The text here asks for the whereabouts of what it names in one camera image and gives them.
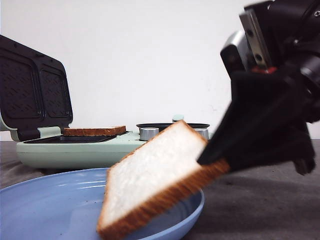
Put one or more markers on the left silver control knob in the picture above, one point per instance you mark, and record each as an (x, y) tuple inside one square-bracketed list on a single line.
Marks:
[(147, 133)]

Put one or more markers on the blue round plate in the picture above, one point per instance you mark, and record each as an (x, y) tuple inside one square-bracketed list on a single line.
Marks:
[(66, 206)]

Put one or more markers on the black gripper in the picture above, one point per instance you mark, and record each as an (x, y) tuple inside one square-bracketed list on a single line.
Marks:
[(288, 32)]

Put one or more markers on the right silver control knob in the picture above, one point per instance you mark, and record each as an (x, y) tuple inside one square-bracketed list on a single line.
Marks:
[(203, 132)]

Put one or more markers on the breakfast maker hinged lid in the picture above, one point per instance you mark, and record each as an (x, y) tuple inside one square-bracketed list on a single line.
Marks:
[(34, 92)]

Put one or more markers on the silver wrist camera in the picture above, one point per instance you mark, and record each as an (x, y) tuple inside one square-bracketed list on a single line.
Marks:
[(234, 53)]

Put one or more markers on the white bread slice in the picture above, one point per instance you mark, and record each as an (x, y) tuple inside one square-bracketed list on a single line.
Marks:
[(153, 178), (108, 131)]

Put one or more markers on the silver control knob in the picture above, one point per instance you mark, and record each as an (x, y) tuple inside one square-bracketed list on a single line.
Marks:
[(147, 133), (203, 132)]

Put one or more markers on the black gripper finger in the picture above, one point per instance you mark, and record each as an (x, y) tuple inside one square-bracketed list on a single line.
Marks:
[(291, 143), (261, 103)]

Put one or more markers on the black round frying pan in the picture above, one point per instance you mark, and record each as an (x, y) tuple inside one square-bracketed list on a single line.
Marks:
[(160, 126)]

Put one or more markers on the mint green breakfast maker base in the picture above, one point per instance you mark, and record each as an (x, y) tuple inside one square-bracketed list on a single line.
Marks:
[(77, 152)]

